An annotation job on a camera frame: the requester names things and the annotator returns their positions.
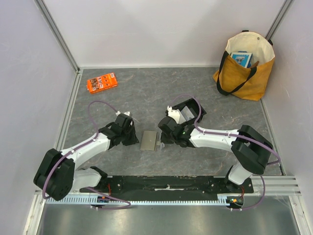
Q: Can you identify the beige leather card holder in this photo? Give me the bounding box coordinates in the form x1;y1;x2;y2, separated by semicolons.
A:
140;131;158;151

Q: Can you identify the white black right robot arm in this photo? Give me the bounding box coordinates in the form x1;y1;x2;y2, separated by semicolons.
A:
158;117;273;193

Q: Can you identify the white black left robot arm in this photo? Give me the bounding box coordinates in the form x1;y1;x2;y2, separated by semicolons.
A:
33;112;139;201

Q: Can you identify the white card stack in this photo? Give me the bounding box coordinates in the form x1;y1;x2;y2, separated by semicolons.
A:
180;106;197;121

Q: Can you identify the black card tray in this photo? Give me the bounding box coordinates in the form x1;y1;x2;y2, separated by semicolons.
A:
167;98;207;124

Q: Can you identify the orange card box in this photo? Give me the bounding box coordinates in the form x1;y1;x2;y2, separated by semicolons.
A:
86;72;118;94

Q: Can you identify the yellow canvas tote bag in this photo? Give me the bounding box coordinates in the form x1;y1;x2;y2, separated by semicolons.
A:
213;30;275;101

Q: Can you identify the blue book in bag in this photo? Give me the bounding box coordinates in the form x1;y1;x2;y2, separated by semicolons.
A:
230;51;253;68

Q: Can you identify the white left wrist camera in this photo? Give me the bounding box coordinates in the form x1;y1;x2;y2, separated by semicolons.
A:
115;111;140;123

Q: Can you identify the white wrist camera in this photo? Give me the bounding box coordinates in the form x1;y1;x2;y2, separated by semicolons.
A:
115;111;140;123
167;106;185;124

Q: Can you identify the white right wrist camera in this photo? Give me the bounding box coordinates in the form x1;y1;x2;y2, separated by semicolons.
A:
167;106;185;124

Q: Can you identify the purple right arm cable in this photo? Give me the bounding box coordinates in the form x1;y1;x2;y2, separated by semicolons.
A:
170;94;281;211

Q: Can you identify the light blue cable duct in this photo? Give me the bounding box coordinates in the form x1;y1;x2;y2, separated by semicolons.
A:
46;193;230;206

